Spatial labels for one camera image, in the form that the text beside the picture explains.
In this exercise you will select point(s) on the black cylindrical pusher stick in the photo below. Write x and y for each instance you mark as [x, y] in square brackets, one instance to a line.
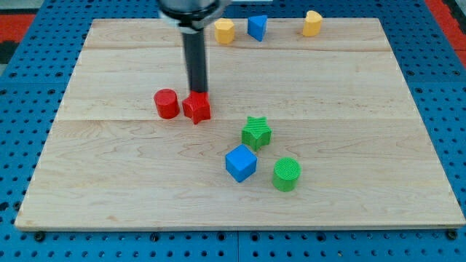
[195, 58]

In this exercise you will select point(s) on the yellow hexagon block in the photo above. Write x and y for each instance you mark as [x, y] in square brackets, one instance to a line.
[224, 31]

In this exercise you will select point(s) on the blue triangle block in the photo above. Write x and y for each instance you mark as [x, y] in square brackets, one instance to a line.
[257, 27]

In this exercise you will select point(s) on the red star block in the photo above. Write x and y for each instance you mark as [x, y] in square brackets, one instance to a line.
[197, 107]

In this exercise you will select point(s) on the red cylinder block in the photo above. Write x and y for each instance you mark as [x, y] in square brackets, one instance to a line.
[166, 102]

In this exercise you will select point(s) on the green star block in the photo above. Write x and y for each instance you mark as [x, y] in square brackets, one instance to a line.
[256, 133]

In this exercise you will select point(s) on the yellow heart block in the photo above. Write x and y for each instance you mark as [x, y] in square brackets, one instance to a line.
[312, 23]

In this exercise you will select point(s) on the blue cube block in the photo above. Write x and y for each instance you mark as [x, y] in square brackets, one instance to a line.
[241, 163]

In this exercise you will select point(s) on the wooden board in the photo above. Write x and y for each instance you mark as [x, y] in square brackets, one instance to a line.
[336, 102]

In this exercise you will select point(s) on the green cylinder block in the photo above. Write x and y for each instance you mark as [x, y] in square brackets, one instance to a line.
[286, 174]

